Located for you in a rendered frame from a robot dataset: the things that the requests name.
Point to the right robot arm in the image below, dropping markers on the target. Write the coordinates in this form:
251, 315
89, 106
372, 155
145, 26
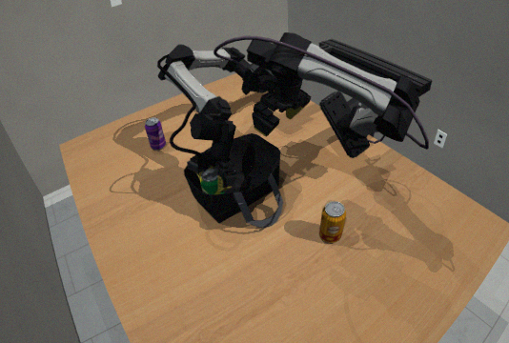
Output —
217, 125

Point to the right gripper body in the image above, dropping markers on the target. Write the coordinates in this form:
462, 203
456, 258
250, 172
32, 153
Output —
227, 174

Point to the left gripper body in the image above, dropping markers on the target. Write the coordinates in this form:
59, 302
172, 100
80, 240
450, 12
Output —
283, 97

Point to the green and yellow drink can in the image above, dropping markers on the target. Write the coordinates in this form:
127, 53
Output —
209, 183

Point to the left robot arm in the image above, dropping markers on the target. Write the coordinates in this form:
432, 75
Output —
319, 66

